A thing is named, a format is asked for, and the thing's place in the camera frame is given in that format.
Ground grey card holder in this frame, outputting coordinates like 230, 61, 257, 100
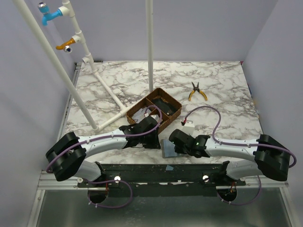
160, 139, 189, 158

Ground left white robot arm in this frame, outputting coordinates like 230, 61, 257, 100
45, 116, 160, 182

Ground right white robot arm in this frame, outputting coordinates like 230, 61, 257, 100
169, 129, 290, 182

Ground silver VIP card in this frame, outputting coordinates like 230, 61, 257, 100
132, 107, 152, 123

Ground woven brown divided basket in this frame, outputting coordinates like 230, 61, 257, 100
126, 88, 182, 134

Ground white diagonal pole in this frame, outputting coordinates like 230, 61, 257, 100
12, 0, 99, 132

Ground gold faucet tap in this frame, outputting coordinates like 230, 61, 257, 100
56, 38, 75, 53

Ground white vertical pole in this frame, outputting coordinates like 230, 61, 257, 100
145, 0, 153, 93

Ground blue faucet tap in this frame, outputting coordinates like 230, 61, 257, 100
37, 2, 63, 26

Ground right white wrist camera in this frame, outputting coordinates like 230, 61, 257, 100
182, 121, 195, 136

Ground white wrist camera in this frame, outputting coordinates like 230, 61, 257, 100
150, 114, 160, 121
182, 121, 195, 136

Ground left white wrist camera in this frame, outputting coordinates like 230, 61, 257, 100
150, 114, 160, 121

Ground yellow handled pliers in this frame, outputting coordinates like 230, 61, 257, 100
188, 82, 208, 101

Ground aluminium frame rail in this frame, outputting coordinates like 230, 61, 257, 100
28, 173, 297, 227

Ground white PVC pipe frame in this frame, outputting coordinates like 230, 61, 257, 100
58, 0, 132, 132

